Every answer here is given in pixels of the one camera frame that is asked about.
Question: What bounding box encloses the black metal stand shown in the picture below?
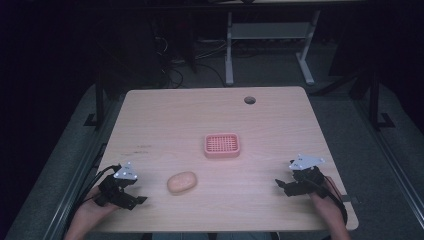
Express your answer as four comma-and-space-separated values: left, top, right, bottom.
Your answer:
83, 71, 116, 128
349, 66, 397, 132

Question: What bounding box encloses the person's right hand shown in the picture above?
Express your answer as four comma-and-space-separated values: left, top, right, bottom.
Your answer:
309, 175, 345, 224

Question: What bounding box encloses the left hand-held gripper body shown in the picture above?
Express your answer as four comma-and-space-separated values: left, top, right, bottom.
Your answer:
94, 162, 139, 210

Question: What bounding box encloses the bundle of floor cables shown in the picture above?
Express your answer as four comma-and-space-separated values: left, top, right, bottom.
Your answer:
154, 34, 231, 88

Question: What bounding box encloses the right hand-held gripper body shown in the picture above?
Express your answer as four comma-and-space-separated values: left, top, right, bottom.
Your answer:
283, 153, 329, 200

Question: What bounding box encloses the pink soap dish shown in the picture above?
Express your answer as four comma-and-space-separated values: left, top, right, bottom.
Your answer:
203, 132, 241, 159

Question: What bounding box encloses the white metal desk frame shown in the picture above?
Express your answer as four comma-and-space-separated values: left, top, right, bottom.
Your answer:
225, 9, 322, 87

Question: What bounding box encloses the person's left hand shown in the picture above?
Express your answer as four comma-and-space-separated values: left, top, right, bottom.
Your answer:
73, 185, 120, 231

